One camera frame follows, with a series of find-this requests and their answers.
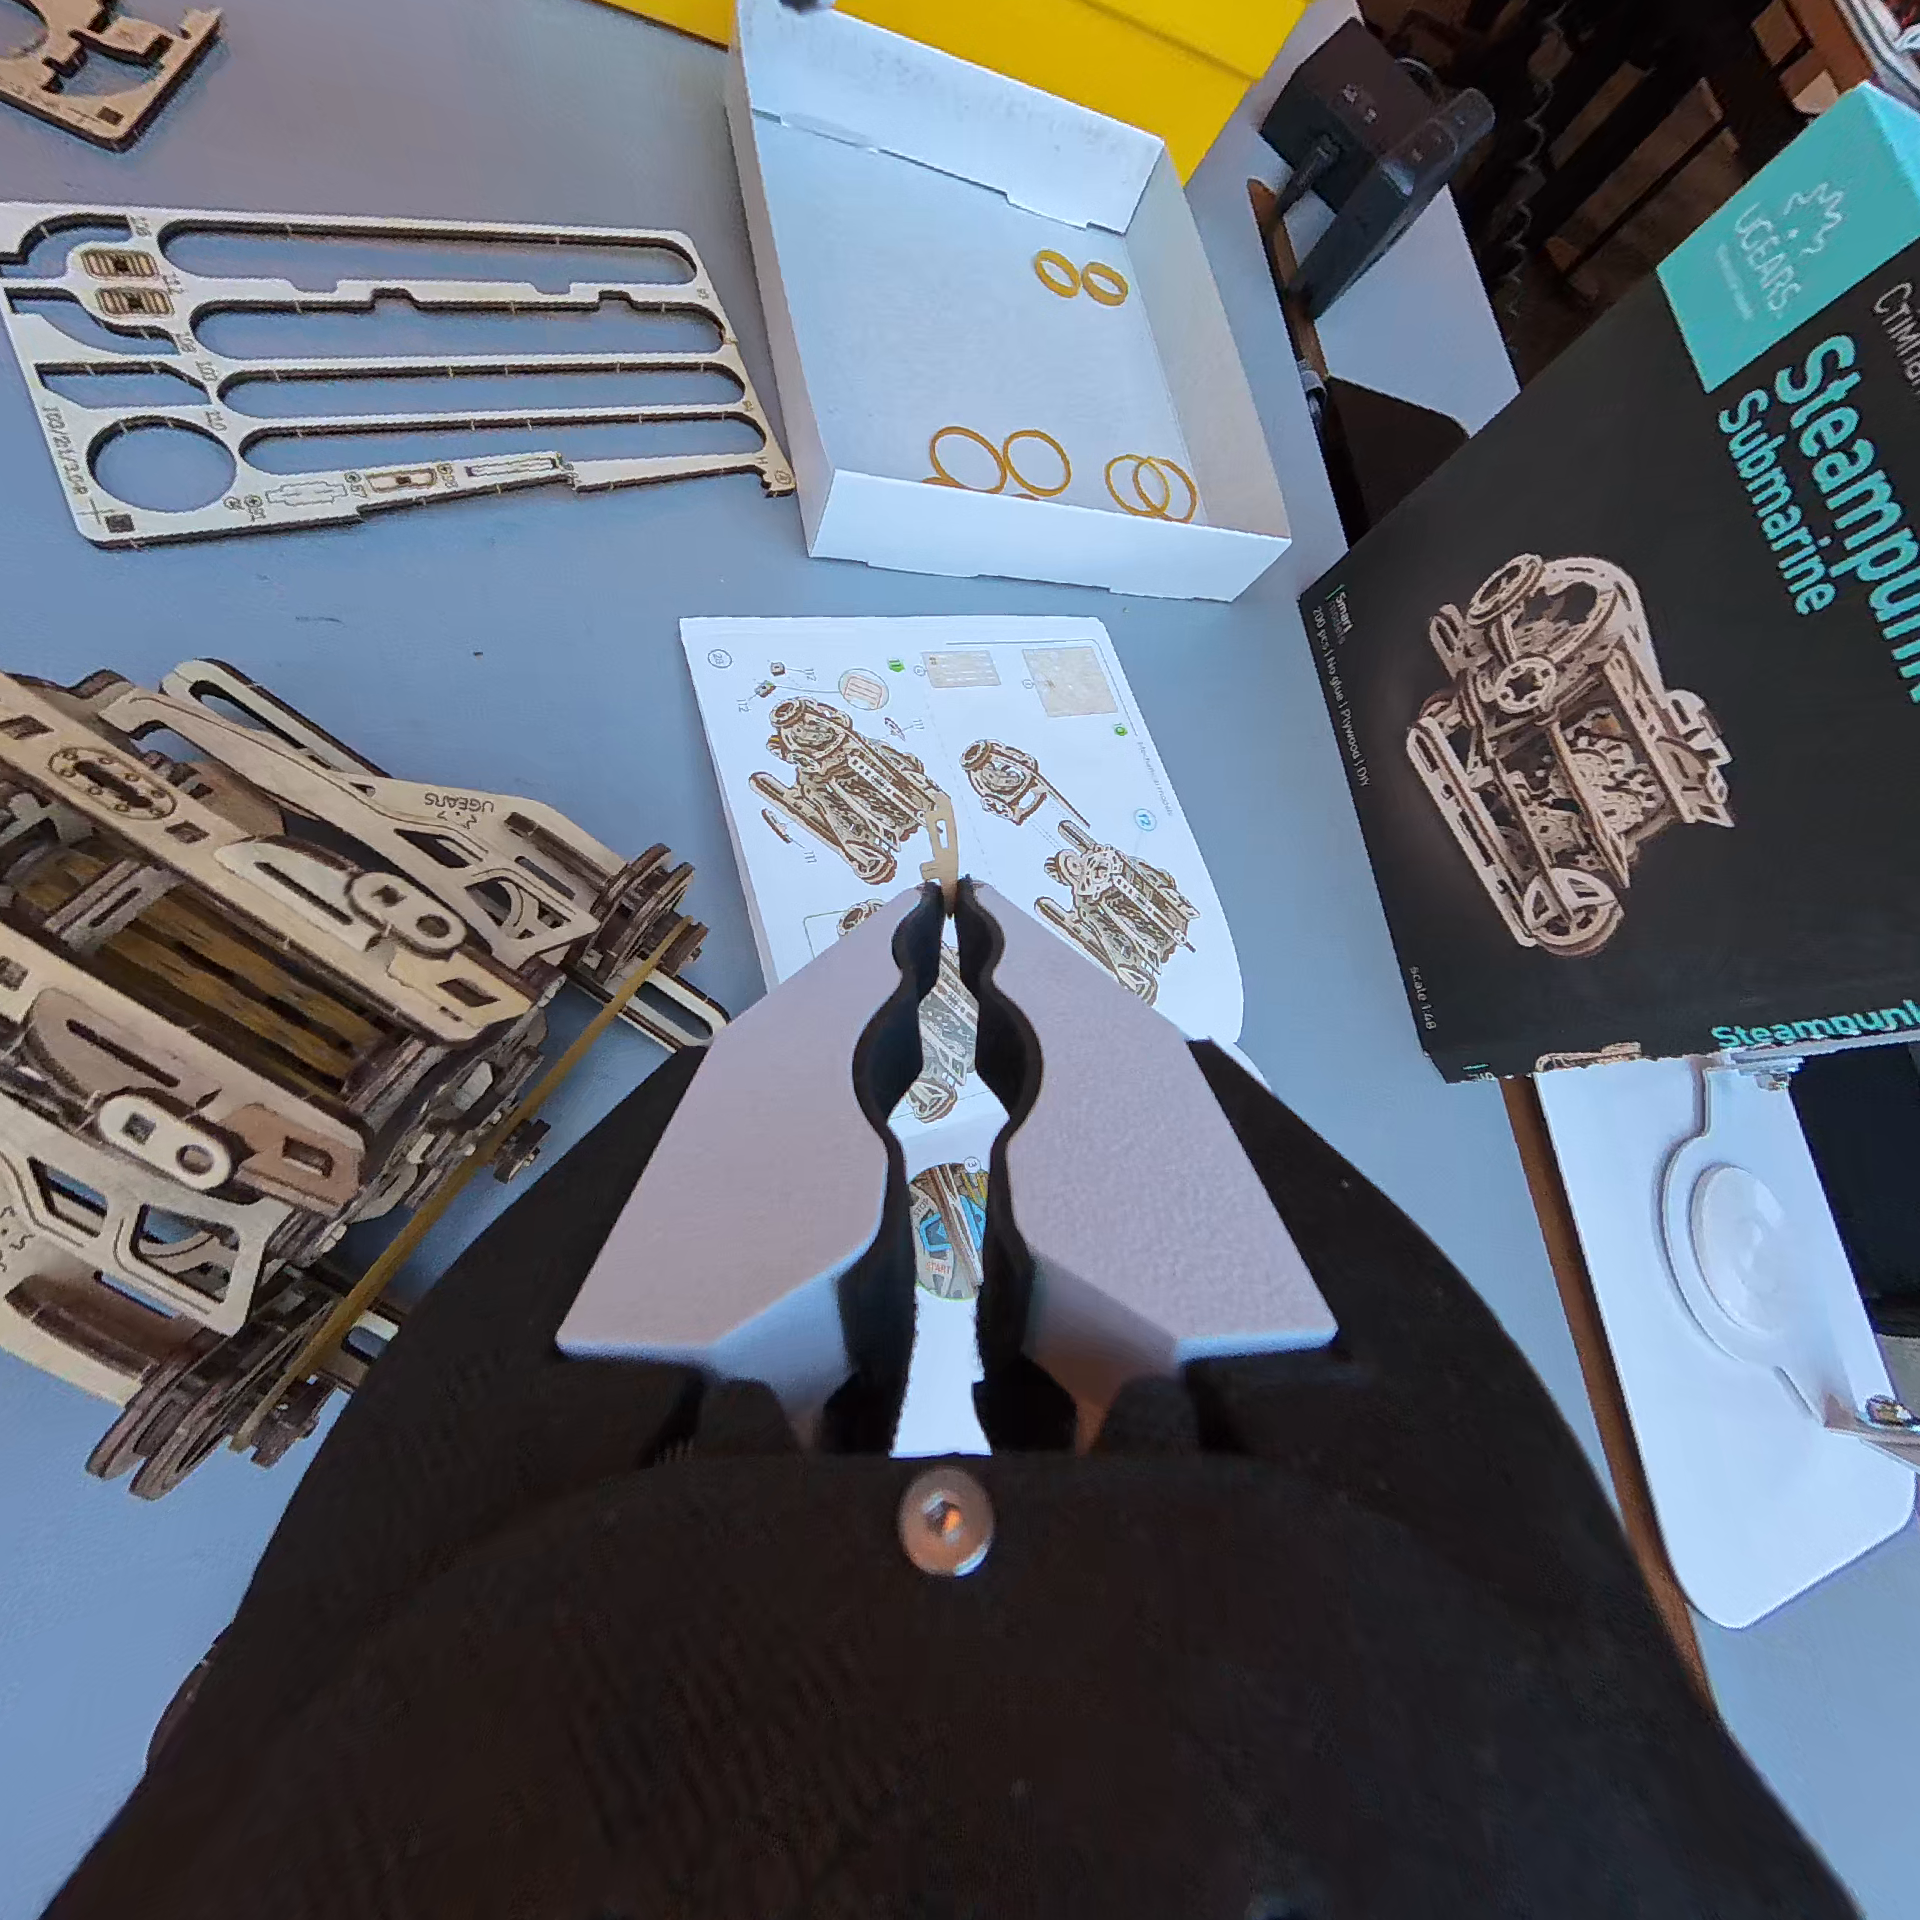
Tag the small thin wooden part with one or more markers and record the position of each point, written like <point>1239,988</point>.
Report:
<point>942,849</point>

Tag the white plastic base plate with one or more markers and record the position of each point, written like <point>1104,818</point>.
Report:
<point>1622,1348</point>

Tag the small plywood part sheet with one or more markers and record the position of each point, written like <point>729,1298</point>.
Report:
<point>89,105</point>

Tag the slotted plywood part sheet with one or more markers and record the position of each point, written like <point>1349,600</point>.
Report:
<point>451,475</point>

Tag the black model kit box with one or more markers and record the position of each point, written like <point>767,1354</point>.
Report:
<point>1575,523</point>

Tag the white cardboard box tray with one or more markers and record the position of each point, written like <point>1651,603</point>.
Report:
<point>960,375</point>

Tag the open instruction booklet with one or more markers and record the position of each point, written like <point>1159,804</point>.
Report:
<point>840,705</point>

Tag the group of yellow rubber bands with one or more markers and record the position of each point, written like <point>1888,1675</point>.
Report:
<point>931,455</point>

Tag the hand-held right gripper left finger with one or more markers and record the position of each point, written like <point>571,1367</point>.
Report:
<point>721,1201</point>

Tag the yellow plastic bin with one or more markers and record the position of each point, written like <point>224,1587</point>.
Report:
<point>1170,75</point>

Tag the wooden submarine model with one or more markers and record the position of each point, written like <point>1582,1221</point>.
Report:
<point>224,930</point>

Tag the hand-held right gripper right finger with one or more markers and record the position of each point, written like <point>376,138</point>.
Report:
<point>1155,1201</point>

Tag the black clamp device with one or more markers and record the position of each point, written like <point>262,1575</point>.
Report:
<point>1371,164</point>

